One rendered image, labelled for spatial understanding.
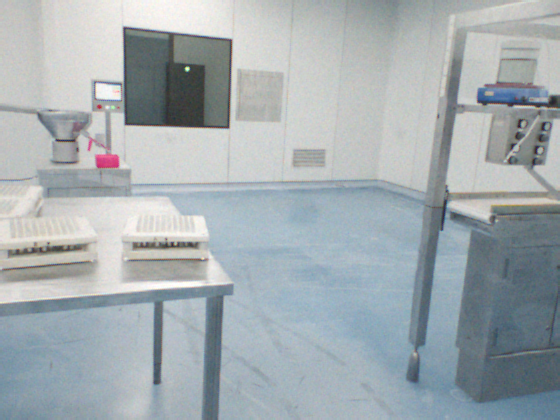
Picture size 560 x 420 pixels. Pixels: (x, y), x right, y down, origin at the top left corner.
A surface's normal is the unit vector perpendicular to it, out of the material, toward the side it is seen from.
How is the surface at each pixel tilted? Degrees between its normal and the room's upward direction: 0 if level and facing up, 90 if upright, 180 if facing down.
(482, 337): 90
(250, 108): 90
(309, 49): 90
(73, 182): 90
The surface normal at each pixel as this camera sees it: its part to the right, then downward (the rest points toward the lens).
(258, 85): 0.43, 0.22
